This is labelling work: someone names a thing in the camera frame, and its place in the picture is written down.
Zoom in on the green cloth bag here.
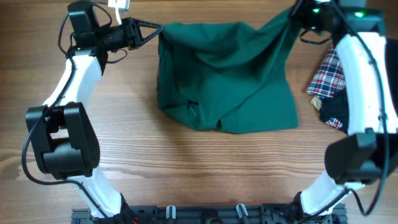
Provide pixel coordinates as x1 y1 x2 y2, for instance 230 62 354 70
157 11 300 134

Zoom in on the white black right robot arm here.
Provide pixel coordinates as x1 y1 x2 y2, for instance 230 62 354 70
289 1 397 222

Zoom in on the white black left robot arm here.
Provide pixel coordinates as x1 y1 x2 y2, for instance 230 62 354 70
24 1 163 223

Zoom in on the plaid checkered shirt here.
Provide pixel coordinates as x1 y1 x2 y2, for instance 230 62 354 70
306 47 349 133

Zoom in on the tan cardboard tag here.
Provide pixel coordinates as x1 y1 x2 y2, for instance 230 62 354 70
310 96 322 111

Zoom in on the dark navy garment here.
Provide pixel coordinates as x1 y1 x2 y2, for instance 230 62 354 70
306 39 397 133

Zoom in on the black aluminium mounting rail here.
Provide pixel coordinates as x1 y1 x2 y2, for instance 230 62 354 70
70 203 348 224

